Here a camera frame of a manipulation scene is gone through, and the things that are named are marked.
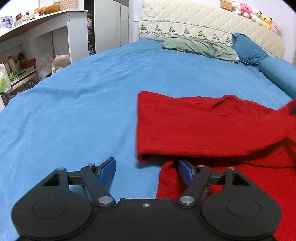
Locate red knit sweater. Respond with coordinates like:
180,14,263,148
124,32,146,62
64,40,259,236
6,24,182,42
136,90,296,241

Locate white wardrobe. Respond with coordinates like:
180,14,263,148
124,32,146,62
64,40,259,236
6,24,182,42
84,0,130,55

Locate blue bed blanket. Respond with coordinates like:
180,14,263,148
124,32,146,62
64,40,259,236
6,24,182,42
0,38,296,241

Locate hanging clothes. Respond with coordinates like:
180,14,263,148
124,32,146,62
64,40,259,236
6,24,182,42
87,18,96,55

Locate red box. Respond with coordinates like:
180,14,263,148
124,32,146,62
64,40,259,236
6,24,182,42
21,58,37,69

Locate orange plush toy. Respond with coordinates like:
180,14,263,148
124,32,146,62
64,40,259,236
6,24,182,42
38,5,60,16

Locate cream tote bag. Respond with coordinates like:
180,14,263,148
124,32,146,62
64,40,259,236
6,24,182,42
52,54,71,75

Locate woven beige pot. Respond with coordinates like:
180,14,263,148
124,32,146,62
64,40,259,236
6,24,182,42
59,0,78,11

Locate white plush toy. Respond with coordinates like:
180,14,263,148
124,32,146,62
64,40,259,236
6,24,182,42
251,9,263,26
231,1,242,15

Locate white bottle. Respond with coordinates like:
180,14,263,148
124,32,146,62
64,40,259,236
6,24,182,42
6,54,17,74

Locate yellow plush toy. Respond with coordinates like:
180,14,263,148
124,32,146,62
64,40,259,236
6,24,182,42
260,12,273,30

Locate white plastic bag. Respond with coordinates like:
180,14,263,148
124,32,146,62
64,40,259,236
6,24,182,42
38,53,55,81

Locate light blue bolster pillow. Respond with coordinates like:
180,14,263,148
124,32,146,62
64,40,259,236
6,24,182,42
260,57,296,98

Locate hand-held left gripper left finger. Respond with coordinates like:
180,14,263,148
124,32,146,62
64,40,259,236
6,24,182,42
42,157,116,207

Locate photo frame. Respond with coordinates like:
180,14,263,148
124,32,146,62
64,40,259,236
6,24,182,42
0,15,13,29

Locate green pillow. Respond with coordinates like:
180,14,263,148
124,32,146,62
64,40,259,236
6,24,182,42
162,36,238,63

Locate dark blue pillow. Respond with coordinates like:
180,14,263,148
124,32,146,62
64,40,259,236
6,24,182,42
232,33,271,68

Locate pale pink plush toy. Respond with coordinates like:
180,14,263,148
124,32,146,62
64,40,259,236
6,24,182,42
269,21,282,36

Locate cream quilted headboard cover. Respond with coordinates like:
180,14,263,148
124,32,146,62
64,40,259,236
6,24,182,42
138,0,285,59

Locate green packet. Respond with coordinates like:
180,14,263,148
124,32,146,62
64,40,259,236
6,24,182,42
0,63,12,93

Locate white desk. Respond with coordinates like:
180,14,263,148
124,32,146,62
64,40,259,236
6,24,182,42
0,9,90,107

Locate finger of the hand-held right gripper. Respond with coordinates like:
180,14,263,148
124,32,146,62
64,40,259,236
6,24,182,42
282,98,296,115

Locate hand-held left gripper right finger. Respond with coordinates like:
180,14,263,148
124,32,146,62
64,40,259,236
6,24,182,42
177,159,251,207

